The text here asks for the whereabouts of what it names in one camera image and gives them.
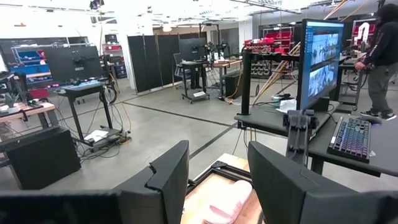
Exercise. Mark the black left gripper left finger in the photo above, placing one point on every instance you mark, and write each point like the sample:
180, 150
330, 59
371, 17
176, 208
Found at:
161, 193

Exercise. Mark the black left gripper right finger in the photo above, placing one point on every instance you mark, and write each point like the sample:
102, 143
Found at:
280, 193

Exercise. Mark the pink rubber slide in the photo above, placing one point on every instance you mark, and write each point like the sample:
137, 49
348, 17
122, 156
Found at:
230, 202

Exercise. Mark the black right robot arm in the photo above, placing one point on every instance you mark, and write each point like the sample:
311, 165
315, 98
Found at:
298, 137

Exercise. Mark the blue bin shelf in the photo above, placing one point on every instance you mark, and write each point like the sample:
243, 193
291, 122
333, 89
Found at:
28, 56

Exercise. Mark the black desk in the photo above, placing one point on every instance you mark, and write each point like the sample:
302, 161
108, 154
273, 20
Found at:
264, 119
385, 146

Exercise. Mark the white paper sheet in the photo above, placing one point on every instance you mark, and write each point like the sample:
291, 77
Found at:
287, 105

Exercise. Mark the backlit computer keyboard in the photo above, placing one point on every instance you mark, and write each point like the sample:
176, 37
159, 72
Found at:
349, 140

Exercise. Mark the leaning yellow poles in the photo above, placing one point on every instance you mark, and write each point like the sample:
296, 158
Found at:
273, 77

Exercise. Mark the black computer mouse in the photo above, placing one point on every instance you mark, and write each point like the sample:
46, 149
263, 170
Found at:
370, 120

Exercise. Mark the black box cabinet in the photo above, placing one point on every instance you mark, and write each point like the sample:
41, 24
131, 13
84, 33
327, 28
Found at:
43, 158

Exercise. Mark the black rolling stand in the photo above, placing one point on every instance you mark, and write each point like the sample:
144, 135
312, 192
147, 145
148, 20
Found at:
84, 88

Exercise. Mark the black folding partition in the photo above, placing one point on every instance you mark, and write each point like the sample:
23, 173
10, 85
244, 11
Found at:
152, 62

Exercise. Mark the black robot workstation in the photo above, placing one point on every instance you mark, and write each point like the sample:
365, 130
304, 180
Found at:
192, 65

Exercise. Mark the black computer monitor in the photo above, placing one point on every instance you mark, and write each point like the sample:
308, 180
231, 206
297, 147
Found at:
320, 62

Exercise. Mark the wooden side table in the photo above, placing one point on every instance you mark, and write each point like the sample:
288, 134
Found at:
31, 109

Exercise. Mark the red bin rack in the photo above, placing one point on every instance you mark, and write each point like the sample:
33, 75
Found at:
280, 35

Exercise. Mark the black monitor on left desk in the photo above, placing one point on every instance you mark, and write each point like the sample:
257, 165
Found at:
62, 62

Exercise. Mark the small succulent in pot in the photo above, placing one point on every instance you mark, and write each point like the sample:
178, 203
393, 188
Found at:
12, 99

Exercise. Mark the person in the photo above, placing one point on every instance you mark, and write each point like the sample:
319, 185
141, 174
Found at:
384, 46

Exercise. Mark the black upright post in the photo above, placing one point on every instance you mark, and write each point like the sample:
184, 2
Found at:
245, 84

